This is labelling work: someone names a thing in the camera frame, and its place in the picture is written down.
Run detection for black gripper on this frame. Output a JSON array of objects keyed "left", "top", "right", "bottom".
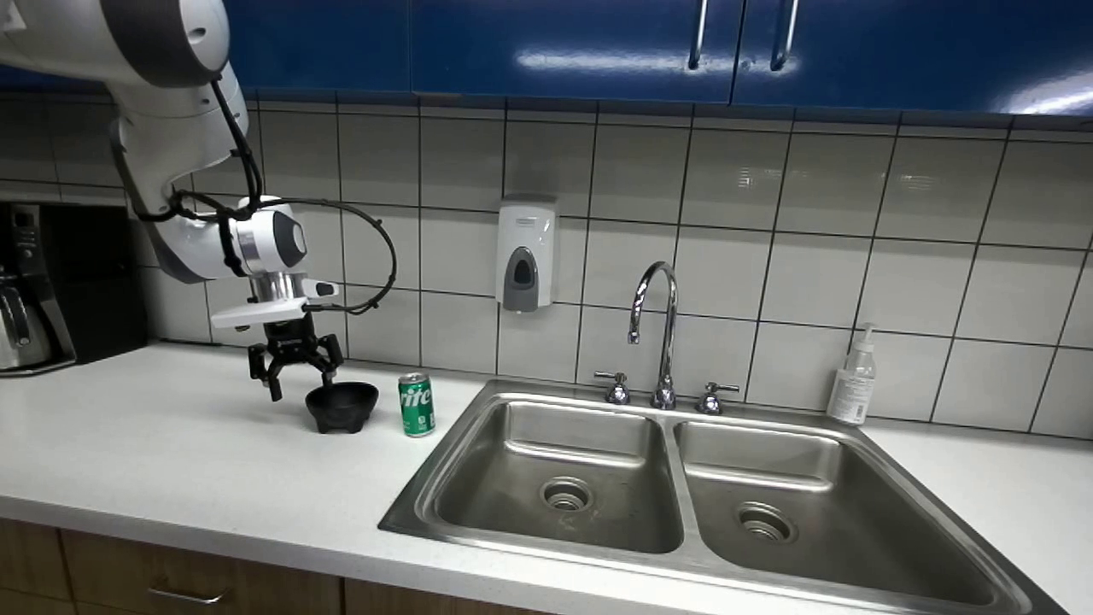
[{"left": 245, "top": 315, "right": 341, "bottom": 403}]

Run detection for black bowl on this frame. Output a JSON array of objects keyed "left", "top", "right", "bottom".
[{"left": 302, "top": 383, "right": 380, "bottom": 433}]

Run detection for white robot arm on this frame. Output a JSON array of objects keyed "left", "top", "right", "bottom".
[{"left": 0, "top": 0, "right": 341, "bottom": 399}]

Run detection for stainless steel double sink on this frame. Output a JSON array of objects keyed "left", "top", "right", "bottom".
[{"left": 382, "top": 383, "right": 1063, "bottom": 615}]

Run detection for green soda can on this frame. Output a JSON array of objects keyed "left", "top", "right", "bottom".
[{"left": 399, "top": 374, "right": 434, "bottom": 436}]

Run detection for black coffee maker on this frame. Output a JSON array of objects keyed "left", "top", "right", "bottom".
[{"left": 0, "top": 202, "right": 151, "bottom": 379}]

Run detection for wooden lower cabinet drawer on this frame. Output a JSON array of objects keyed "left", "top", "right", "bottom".
[{"left": 62, "top": 534, "right": 341, "bottom": 615}]

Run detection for blue upper cabinets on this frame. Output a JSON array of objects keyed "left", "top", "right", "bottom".
[{"left": 223, "top": 0, "right": 1093, "bottom": 118}]

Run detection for chrome gooseneck faucet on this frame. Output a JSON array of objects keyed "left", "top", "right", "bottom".
[{"left": 628, "top": 261, "right": 680, "bottom": 409}]

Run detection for clear pump soap bottle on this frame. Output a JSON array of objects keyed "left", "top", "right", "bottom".
[{"left": 825, "top": 329, "right": 877, "bottom": 428}]

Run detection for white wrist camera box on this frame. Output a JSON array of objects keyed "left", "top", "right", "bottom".
[{"left": 212, "top": 274, "right": 341, "bottom": 329}]

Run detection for silver drawer handle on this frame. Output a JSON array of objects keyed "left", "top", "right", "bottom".
[{"left": 148, "top": 589, "right": 229, "bottom": 607}]

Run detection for white wall soap dispenser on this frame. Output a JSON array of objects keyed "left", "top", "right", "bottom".
[{"left": 494, "top": 202, "right": 555, "bottom": 310}]

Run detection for left faucet handle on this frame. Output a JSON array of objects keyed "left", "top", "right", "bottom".
[{"left": 595, "top": 374, "right": 630, "bottom": 403}]

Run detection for faucet handle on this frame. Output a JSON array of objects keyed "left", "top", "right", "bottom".
[
  {"left": 692, "top": 383, "right": 742, "bottom": 415},
  {"left": 595, "top": 374, "right": 630, "bottom": 403}
]

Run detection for right faucet handle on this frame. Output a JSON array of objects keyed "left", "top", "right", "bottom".
[{"left": 692, "top": 383, "right": 742, "bottom": 415}]

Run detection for left silver cabinet handle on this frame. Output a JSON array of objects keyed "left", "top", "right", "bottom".
[{"left": 686, "top": 0, "right": 709, "bottom": 72}]

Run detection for silver cabinet handle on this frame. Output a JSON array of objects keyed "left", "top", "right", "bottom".
[
  {"left": 686, "top": 0, "right": 709, "bottom": 72},
  {"left": 773, "top": 0, "right": 801, "bottom": 72}
]

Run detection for right silver cabinet handle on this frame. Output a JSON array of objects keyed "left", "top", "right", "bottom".
[{"left": 773, "top": 0, "right": 801, "bottom": 72}]

